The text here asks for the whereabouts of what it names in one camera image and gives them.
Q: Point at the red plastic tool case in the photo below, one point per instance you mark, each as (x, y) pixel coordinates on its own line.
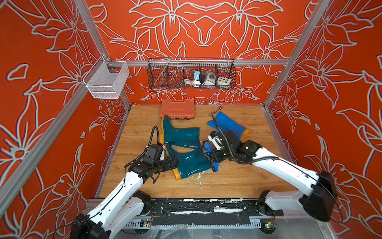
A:
(178, 109)

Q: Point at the white socket box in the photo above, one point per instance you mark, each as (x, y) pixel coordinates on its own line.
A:
(224, 82)

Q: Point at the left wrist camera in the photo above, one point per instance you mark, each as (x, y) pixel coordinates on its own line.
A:
(155, 151)

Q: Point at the blue rubber boot orange sole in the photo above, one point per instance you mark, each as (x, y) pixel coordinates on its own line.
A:
(226, 123)

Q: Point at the white power adapter box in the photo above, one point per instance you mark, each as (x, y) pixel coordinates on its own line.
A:
(210, 79)

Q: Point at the black wire wall basket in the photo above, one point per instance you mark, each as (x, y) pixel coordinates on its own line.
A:
(176, 73)

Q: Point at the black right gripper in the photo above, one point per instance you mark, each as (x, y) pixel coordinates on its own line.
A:
(215, 157)

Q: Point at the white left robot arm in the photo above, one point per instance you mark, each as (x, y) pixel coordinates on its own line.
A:
(124, 203)

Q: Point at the clear plastic wall bin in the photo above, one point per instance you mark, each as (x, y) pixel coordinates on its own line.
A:
(104, 84)

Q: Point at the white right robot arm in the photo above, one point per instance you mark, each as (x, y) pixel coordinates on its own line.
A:
(315, 193)

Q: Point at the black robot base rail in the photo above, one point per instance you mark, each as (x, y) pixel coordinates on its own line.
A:
(205, 213)

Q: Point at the blue microfiber cloth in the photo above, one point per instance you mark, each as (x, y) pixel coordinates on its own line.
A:
(210, 155)

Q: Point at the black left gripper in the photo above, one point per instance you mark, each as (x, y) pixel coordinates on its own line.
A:
(168, 166)

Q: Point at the teal rubber boot orange sole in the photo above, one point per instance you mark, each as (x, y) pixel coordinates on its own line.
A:
(191, 161)

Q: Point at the blue white small box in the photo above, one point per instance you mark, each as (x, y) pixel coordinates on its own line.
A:
(196, 75)

